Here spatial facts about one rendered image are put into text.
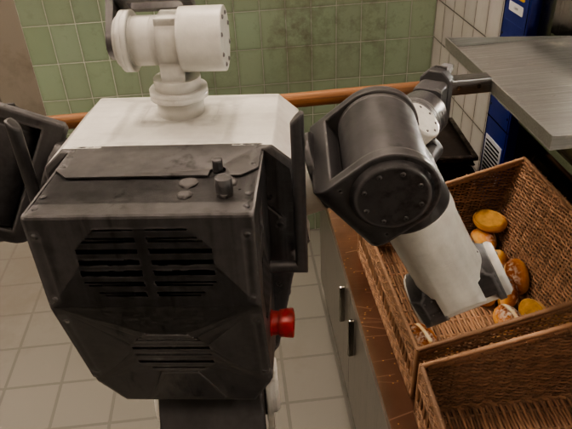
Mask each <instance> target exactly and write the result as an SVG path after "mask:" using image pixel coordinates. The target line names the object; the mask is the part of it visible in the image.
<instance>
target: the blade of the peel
mask: <svg viewBox="0 0 572 429"><path fill-rule="evenodd" d="M445 49H446V50H447V51H448V52H449V53H450V54H451V55H452V56H453V57H454V58H455V59H456V60H457V61H458V62H459V63H460V64H461V65H462V66H463V67H464V68H465V69H467V70H468V71H469V72H470V73H479V72H487V73H488V74H489V75H490V76H491V77H492V79H491V86H490V91H489V92H490V93H491V94H492V95H493V96H494V97H495V98H496V99H497V100H498V101H499V102H500V103H501V104H502V105H503V106H504V107H505V108H506V109H507V110H508V111H509V112H510V113H511V114H512V115H513V116H514V117H515V118H516V119H517V120H518V121H519V122H520V123H521V124H522V125H523V126H524V127H525V128H526V129H527V130H528V131H529V132H530V133H531V134H532V135H533V136H534V137H535V138H536V139H537V140H538V141H539V142H540V143H541V144H542V145H543V146H544V147H545V148H547V149H548V150H549V151H553V150H562V149H570V148H572V36H532V37H446V40H445Z"/></svg>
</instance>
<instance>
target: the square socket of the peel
mask: <svg viewBox="0 0 572 429"><path fill-rule="evenodd" d="M452 76H453V77H454V81H453V88H452V95H461V94H478V93H488V92H489V91H490V86H491V79H492V77H491V76H490V75H489V74H488V73H487V72H479V73H471V74H461V75H452ZM452 95H451V96H452Z"/></svg>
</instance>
